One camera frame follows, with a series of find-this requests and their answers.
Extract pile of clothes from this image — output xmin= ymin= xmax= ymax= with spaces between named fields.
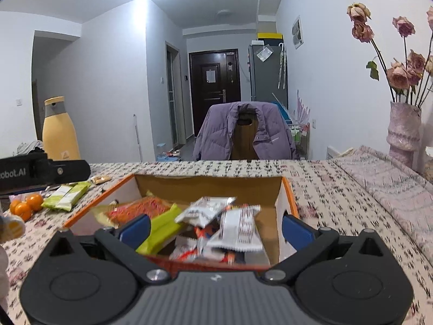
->
xmin=17 ymin=139 xmax=44 ymax=156

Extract white folded umbrella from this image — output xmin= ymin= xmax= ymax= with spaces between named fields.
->
xmin=278 ymin=43 xmax=287 ymax=89

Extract red and white snack packets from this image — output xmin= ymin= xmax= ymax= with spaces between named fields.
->
xmin=169 ymin=227 xmax=244 ymax=265

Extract pale yellow blurred object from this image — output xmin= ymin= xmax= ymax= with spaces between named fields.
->
xmin=0 ymin=214 xmax=26 ymax=243

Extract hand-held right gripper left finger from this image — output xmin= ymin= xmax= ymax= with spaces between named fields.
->
xmin=47 ymin=214 xmax=171 ymax=285

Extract bunch of dried roses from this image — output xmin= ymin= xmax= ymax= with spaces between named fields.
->
xmin=347 ymin=3 xmax=433 ymax=109

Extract pink textured vase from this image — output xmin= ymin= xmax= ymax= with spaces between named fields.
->
xmin=386 ymin=102 xmax=422 ymax=170

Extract grey refrigerator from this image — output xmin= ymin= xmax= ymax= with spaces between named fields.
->
xmin=248 ymin=42 xmax=289 ymax=104

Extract purple puffer jacket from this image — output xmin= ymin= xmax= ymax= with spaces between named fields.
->
xmin=193 ymin=102 xmax=300 ymax=161

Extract printed tablecloth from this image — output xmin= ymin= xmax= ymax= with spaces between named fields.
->
xmin=0 ymin=159 xmax=433 ymax=325

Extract wooden chair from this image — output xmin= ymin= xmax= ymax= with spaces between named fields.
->
xmin=230 ymin=110 xmax=261 ymax=161

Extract green and white cartons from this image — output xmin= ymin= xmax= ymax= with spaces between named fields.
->
xmin=289 ymin=125 xmax=310 ymax=146

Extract folded pink cloth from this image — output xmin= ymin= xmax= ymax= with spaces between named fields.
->
xmin=333 ymin=145 xmax=433 ymax=254

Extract glass sliding door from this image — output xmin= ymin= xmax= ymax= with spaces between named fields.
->
xmin=166 ymin=41 xmax=180 ymax=150

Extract clear plastic bag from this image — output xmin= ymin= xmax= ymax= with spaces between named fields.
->
xmin=256 ymin=45 xmax=273 ymax=62

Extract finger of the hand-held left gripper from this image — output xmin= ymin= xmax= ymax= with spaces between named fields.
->
xmin=48 ymin=160 xmax=90 ymax=184

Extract wall poster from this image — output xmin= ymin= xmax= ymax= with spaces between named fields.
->
xmin=291 ymin=15 xmax=304 ymax=50

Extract yellow thermos bottle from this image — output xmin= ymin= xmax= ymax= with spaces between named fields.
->
xmin=42 ymin=96 xmax=81 ymax=161

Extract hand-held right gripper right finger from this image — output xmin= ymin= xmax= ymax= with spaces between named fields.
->
xmin=262 ymin=214 xmax=386 ymax=285

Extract yellow and black box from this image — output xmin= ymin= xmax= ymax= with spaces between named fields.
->
xmin=257 ymin=33 xmax=284 ymax=44

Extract orange red snack packet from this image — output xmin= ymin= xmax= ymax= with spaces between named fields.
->
xmin=106 ymin=196 xmax=170 ymax=226

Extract pink wall decoration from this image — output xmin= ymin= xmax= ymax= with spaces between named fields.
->
xmin=296 ymin=90 xmax=311 ymax=122

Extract orange cardboard box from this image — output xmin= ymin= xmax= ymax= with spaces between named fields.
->
xmin=63 ymin=173 xmax=300 ymax=268

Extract lime green snack packet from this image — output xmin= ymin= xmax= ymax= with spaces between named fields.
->
xmin=135 ymin=203 xmax=185 ymax=256

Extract white mop pole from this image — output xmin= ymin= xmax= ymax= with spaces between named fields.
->
xmin=133 ymin=114 xmax=143 ymax=162

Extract dark brown entrance door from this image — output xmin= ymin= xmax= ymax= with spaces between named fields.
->
xmin=189 ymin=49 xmax=241 ymax=138

